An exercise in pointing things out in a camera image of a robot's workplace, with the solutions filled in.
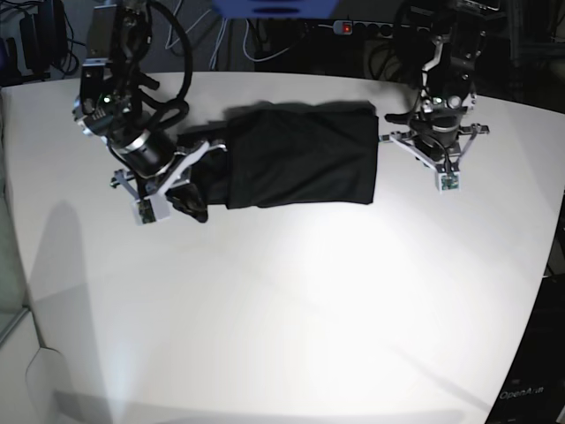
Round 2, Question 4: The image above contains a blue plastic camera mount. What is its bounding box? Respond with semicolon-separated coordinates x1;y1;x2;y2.
212;0;338;19

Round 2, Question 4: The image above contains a white power strip red switch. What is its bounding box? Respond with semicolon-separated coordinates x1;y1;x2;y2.
332;19;432;40

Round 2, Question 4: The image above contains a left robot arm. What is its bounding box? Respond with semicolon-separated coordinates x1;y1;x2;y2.
385;1;501;179

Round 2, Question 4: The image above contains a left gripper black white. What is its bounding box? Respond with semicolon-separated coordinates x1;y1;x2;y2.
379;117;490;175

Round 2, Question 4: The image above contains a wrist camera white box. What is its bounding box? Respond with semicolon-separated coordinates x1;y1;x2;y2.
435;171;460;193
132;195;170;226

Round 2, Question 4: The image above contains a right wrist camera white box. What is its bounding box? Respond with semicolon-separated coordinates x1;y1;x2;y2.
132;195;170;226

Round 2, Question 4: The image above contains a light grey cable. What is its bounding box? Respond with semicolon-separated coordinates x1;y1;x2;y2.
164;0;310;71

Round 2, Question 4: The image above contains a dark navy long-sleeve shirt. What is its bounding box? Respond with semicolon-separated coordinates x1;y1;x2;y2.
182;101;379;209

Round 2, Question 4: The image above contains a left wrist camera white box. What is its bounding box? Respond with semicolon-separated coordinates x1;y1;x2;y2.
435;171;460;193

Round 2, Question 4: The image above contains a black OpenArm case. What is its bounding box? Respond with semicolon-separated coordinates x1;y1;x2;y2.
486;275;564;423

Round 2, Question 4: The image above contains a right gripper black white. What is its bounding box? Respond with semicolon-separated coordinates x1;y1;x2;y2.
108;127;228;223

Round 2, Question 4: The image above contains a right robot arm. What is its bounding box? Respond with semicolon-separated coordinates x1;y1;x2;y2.
72;1;226;225

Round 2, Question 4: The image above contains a black box left background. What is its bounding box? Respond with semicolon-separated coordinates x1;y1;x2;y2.
19;0;68;73

